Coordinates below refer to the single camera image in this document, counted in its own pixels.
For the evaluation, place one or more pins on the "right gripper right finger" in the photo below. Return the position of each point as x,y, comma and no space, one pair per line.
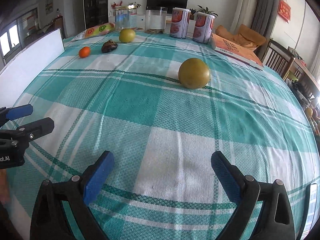
275,220

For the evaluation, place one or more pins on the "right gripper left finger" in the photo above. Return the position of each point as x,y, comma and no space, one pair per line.
49,220

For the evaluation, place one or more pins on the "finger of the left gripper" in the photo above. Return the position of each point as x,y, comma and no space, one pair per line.
28,132
13,113

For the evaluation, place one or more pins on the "left hand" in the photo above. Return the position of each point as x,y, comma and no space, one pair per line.
4,187

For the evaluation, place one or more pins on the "white box with cork floor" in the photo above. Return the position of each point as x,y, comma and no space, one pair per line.
27,64

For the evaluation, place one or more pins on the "small orange tangerine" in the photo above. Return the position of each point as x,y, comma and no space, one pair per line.
84,52

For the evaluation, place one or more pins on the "dark chestnut far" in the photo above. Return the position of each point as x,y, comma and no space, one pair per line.
109,46

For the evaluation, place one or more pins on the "fruit-print snack bag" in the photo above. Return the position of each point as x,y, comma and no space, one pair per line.
98,30

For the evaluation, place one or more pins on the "teal white checked tablecloth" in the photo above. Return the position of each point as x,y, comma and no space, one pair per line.
130,102

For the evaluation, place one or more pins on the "yellow-green apple far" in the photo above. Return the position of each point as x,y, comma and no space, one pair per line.
127,35

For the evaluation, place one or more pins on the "glass jar gold lid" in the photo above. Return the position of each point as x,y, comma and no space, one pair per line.
126,17

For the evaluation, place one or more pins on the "dark wooden chair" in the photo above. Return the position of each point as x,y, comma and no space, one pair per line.
278,58

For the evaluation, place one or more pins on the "glass jar black lid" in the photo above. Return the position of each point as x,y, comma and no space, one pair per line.
155,19

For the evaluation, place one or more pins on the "orange book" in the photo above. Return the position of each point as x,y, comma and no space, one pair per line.
229,48

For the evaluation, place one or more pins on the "orange beanbag chair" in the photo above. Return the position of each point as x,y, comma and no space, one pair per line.
245,37

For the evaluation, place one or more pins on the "left red-label can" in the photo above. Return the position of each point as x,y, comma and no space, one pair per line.
179,22

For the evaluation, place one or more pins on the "red-label can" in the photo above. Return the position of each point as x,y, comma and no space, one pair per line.
179,22
203,27

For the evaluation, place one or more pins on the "black television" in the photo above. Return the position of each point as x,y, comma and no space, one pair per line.
169,4

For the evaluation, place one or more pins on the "right red-label can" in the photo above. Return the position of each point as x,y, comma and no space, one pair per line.
203,27

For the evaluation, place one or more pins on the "white standing air conditioner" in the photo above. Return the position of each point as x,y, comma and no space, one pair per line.
244,14

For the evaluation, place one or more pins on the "potted plant right of tv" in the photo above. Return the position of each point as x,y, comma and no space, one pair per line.
207,11

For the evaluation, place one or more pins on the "red wall hanging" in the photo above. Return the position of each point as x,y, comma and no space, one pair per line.
284,10

